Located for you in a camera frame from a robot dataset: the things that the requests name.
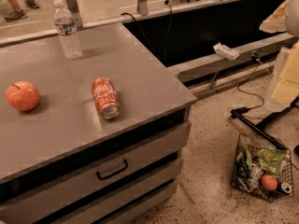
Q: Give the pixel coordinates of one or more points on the red coke can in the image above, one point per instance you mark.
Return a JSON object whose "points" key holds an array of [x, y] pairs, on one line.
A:
{"points": [[105, 98]]}

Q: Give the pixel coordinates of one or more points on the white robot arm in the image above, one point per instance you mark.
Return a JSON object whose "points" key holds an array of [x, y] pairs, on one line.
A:
{"points": [[292, 18]]}

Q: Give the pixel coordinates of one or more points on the red apple on table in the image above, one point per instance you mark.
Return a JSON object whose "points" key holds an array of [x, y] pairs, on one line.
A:
{"points": [[23, 95]]}

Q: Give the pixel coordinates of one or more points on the blue soda can in basket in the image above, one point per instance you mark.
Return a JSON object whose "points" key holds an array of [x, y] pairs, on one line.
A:
{"points": [[284, 188]]}

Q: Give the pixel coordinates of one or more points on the clear plastic water bottle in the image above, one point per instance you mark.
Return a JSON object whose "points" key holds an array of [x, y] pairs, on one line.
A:
{"points": [[67, 31]]}

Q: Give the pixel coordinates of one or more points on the grey drawer cabinet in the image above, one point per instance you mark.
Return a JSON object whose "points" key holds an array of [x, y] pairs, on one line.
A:
{"points": [[49, 155]]}

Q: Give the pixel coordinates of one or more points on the black stand base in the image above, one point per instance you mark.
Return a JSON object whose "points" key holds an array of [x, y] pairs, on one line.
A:
{"points": [[260, 127]]}

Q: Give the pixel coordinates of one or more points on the green snack bag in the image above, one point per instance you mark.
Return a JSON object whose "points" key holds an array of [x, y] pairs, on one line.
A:
{"points": [[270, 160]]}

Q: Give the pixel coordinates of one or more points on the person's legs with shoes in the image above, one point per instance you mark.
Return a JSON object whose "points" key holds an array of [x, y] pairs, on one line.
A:
{"points": [[18, 13]]}

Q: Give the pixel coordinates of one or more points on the black drawer handle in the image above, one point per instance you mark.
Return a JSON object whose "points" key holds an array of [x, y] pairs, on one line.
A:
{"points": [[121, 167]]}

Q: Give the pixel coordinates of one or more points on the grey metal post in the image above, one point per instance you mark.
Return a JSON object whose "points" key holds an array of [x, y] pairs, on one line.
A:
{"points": [[142, 7], [73, 8]]}

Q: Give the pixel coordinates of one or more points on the black wire basket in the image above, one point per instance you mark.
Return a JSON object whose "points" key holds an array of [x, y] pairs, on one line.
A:
{"points": [[263, 172]]}

